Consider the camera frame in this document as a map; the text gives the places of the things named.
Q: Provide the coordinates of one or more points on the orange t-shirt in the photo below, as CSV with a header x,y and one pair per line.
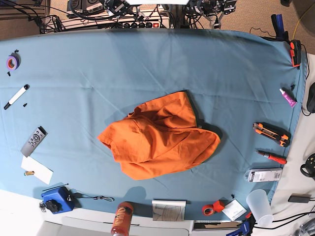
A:
x,y
159,137

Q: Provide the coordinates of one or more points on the grey notebook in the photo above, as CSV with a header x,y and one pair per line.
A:
x,y
167,210

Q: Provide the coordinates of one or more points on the black power strip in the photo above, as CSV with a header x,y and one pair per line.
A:
x,y
141,25

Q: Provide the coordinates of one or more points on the blue table cloth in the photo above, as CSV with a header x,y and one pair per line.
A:
x,y
81,82

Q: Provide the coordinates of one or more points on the red tape roll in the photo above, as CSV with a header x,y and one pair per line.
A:
x,y
208,210

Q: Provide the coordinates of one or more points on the red plastic block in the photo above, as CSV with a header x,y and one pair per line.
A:
x,y
218,206

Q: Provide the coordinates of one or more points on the black zip tie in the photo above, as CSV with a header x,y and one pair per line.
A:
x,y
55,187

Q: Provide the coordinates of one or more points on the packaged bit set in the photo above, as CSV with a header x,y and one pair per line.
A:
x,y
263,175

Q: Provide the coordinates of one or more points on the orange drink bottle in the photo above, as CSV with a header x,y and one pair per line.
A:
x,y
122,220

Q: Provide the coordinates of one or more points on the white paper leaflet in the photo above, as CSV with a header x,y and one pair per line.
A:
x,y
234,210

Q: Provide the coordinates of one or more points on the grey remote control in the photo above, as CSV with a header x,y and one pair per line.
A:
x,y
33,141

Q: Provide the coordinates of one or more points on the blue box with knob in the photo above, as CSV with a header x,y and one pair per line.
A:
x,y
58,200

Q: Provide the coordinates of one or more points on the orange black utility knife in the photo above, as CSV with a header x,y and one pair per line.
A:
x,y
277,134

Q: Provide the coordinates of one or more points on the red screwdriver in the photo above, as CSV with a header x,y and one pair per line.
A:
x,y
279,159

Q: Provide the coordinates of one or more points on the translucent plastic cup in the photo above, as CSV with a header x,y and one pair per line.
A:
x,y
259,205

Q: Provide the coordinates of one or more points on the black white marker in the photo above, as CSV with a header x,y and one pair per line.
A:
x,y
17,95

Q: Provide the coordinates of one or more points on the purple glue tube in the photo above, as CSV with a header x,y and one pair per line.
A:
x,y
288,98

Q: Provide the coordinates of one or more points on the white paper card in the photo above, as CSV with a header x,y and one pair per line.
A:
x,y
40,171

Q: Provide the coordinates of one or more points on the blue bar clamp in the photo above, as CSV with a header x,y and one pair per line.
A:
x,y
246,227

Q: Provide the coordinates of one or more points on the gold AA battery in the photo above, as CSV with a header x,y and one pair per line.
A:
x,y
29,173

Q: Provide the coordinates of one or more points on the blue black table clamp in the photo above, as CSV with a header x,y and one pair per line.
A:
x,y
278,25

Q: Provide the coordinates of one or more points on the purple tape roll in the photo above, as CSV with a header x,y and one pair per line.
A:
x,y
13,62

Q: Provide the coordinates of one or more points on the orange black table clamp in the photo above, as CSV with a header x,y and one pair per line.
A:
x,y
295,52

